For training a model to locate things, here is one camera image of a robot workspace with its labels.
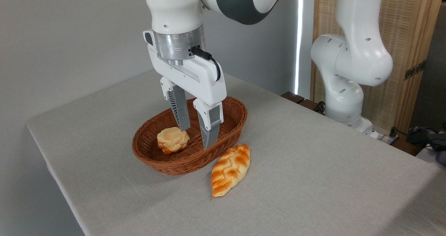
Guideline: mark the small round bread roll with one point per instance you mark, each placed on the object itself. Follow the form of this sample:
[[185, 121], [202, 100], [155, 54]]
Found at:
[[171, 141]]

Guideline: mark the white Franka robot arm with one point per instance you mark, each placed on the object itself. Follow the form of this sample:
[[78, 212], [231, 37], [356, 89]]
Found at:
[[355, 55]]

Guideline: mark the white power strip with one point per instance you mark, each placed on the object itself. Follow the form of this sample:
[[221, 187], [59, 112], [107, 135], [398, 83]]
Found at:
[[381, 136]]

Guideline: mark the dark metal screen hinge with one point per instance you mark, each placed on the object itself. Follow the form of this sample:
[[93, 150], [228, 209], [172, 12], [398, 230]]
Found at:
[[414, 70]]

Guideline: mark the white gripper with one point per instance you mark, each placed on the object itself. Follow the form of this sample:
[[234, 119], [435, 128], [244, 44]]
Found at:
[[195, 77]]

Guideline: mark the grey tablecloth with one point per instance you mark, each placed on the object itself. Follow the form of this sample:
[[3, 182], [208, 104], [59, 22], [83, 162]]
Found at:
[[313, 176]]

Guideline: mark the long braided bread loaf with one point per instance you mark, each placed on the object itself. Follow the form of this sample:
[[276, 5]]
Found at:
[[230, 170]]

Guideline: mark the brown wicker oval basket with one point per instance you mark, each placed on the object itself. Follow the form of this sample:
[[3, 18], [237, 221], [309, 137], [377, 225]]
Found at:
[[174, 164]]

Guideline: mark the dark brown wooden block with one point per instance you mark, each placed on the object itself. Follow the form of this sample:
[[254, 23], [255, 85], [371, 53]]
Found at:
[[292, 97], [309, 104]]

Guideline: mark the wooden rattan folding screen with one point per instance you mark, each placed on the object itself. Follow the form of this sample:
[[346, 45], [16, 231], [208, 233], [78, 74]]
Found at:
[[407, 20]]

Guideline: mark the black plug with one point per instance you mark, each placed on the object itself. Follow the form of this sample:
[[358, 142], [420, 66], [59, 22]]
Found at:
[[393, 133]]

